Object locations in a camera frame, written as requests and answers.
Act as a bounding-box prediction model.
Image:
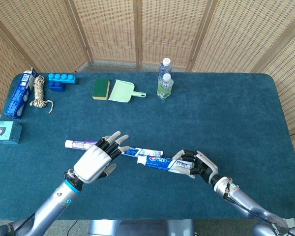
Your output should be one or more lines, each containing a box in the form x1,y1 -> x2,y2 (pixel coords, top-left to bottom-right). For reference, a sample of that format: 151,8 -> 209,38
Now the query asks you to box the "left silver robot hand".
73,131 -> 130,184

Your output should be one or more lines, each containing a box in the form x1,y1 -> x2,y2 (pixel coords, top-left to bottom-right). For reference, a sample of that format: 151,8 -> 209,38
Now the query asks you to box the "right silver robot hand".
172,149 -> 219,184

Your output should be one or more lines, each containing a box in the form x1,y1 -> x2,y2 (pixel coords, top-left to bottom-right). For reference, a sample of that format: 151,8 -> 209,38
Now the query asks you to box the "blue toothpaste tube red logo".
137,155 -> 196,174

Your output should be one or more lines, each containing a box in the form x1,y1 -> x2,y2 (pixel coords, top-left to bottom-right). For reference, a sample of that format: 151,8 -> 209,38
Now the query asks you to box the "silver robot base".
88,219 -> 195,236

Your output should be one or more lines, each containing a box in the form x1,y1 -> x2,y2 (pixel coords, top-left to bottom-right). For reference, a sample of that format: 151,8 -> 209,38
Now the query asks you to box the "purple white toothpaste tube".
64,140 -> 99,150

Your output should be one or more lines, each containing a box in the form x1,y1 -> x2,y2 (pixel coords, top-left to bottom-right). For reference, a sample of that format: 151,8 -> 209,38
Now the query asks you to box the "blue white toothpaste tube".
121,147 -> 164,158

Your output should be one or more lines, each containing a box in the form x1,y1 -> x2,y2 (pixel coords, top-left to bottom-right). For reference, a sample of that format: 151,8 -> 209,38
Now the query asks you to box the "green label water bottle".
156,73 -> 175,100

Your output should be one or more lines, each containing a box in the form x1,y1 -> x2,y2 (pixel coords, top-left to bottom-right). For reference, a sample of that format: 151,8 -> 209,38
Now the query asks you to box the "long blue toothpaste box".
4,67 -> 38,120

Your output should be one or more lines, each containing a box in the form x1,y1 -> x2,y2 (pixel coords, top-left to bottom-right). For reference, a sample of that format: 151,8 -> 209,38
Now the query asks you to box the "tall clear water bottle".
158,58 -> 173,86

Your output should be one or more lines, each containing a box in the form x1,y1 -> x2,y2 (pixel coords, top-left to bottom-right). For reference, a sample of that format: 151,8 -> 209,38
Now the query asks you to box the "teal table mat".
0,72 -> 295,221

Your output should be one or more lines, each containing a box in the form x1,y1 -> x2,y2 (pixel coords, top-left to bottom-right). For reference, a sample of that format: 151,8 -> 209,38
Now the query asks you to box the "green yellow sponge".
92,78 -> 111,101

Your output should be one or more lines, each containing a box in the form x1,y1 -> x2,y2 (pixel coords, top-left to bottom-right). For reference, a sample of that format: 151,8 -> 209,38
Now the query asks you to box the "light green dustpan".
108,79 -> 147,104

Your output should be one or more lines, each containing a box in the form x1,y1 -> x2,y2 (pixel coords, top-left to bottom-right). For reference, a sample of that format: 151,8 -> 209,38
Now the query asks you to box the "blue building block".
48,72 -> 77,93

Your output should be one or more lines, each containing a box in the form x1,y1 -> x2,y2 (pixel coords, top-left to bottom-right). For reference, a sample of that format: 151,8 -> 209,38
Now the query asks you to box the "teal cube product box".
0,120 -> 23,145

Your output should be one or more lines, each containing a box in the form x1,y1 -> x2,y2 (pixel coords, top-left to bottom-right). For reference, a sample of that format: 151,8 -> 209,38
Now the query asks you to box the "bamboo folding screen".
0,0 -> 295,177

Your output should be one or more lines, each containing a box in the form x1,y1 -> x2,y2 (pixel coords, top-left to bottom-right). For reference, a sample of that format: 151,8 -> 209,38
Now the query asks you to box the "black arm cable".
223,183 -> 290,231

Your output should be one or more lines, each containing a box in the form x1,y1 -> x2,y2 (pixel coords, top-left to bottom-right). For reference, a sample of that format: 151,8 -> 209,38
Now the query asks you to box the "black floor cable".
66,220 -> 79,236

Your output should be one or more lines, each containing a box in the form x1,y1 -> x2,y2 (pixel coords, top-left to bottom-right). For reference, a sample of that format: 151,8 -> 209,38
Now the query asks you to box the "beige rope bundle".
29,75 -> 55,115

